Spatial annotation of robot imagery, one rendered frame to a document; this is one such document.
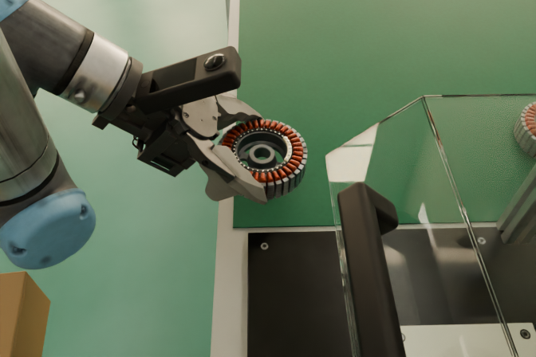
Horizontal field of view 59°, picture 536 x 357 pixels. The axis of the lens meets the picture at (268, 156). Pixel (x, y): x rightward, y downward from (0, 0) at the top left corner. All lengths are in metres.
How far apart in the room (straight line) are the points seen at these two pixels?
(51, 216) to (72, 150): 1.44
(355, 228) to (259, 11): 0.77
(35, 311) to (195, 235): 0.97
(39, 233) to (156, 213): 1.17
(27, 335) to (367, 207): 0.40
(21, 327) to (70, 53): 0.27
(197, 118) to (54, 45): 0.16
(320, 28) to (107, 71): 0.53
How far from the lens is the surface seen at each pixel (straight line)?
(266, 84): 0.79
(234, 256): 0.59
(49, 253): 0.43
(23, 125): 0.36
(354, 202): 0.25
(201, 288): 1.41
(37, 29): 0.48
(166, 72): 0.52
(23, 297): 0.55
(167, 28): 2.32
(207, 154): 0.51
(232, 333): 0.55
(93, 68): 0.49
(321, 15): 0.97
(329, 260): 0.57
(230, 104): 0.59
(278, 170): 0.55
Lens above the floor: 1.26
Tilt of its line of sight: 49 degrees down
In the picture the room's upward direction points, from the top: straight up
